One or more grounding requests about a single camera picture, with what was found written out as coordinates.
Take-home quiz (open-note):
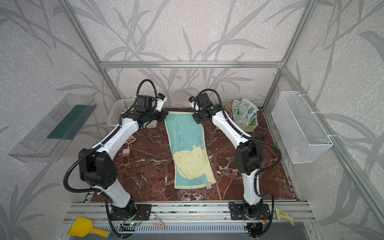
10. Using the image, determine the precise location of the teal and yellow towel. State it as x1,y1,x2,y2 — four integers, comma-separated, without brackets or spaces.
165,112,216,190

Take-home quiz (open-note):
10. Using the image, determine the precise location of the green plastic basket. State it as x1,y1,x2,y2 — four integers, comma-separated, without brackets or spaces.
223,103,259,133

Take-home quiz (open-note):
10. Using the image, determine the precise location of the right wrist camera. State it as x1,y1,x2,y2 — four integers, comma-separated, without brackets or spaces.
189,96,200,113

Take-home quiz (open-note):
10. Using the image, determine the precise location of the white perforated plastic basket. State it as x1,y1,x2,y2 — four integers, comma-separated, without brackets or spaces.
107,97,158,129

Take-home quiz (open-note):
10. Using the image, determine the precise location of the clear acrylic wall shelf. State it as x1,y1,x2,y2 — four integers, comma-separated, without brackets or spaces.
9,94,97,163

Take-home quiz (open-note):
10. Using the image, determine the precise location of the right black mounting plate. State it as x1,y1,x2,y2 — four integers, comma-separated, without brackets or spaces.
229,202,271,221

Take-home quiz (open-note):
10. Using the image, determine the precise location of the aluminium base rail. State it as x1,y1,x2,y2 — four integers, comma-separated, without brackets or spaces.
61,200,316,235

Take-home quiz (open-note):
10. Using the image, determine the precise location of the yellow plastic scoop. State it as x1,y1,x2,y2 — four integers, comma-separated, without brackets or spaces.
68,217,113,239

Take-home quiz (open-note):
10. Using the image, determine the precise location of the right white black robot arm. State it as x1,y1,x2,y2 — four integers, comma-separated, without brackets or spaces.
189,89,282,219

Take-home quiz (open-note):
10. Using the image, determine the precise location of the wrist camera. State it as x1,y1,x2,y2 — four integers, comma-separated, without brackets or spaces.
189,96,200,113
156,93,167,112

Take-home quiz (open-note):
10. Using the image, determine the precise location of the red orange towel in basket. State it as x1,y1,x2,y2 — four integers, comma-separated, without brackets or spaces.
225,105,233,119

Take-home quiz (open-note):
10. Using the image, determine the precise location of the teal rabbit pattern towel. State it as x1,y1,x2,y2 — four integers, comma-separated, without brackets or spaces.
232,98,258,125

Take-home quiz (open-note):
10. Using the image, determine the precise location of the black mounting plate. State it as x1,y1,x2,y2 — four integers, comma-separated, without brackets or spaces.
229,202,271,221
110,204,152,221

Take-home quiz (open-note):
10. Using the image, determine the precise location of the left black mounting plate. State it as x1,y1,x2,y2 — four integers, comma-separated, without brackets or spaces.
110,204,152,221

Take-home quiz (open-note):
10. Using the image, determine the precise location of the white wire mesh basket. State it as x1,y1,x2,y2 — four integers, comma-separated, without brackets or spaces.
272,91,333,164

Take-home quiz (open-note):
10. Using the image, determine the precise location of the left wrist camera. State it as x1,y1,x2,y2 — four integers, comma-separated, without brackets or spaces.
156,93,167,112

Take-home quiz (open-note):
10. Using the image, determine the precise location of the yellow paper tag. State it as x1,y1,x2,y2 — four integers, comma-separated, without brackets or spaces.
276,209,295,226

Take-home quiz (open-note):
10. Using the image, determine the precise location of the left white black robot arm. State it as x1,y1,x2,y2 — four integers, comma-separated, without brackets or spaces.
63,79,168,216

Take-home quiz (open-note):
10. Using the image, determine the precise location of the pink coiled cable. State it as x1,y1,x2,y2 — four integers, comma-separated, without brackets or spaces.
121,134,138,158

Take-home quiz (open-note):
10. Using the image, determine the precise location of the pink clothespin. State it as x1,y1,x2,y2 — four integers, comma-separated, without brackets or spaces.
153,215,165,229

